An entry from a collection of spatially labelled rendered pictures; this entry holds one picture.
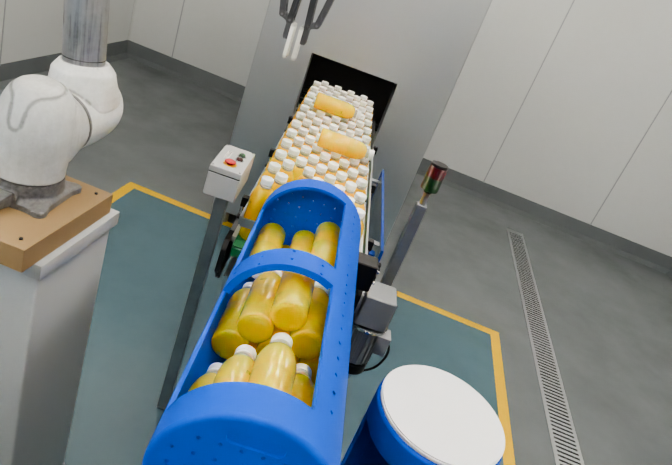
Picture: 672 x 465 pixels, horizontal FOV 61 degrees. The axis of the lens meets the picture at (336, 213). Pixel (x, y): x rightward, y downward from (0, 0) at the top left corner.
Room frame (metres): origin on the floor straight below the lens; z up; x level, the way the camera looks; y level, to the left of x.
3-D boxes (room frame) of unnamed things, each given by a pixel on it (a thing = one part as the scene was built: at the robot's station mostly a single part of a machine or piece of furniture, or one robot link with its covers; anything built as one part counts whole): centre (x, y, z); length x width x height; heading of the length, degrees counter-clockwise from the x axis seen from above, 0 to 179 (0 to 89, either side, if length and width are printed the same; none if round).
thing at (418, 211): (1.90, -0.27, 0.55); 0.04 x 0.04 x 1.10; 4
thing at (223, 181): (1.67, 0.36, 1.05); 0.20 x 0.10 x 0.10; 4
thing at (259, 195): (1.60, 0.23, 1.00); 0.07 x 0.07 x 0.19
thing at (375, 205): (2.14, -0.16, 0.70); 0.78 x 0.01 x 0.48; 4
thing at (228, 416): (1.01, 0.02, 1.09); 0.88 x 0.28 x 0.28; 4
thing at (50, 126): (1.16, 0.70, 1.22); 0.18 x 0.16 x 0.22; 1
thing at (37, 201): (1.13, 0.70, 1.08); 0.22 x 0.18 x 0.06; 2
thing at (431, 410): (0.97, -0.36, 1.03); 0.28 x 0.28 x 0.01
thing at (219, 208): (1.67, 0.36, 0.50); 0.04 x 0.04 x 1.00; 4
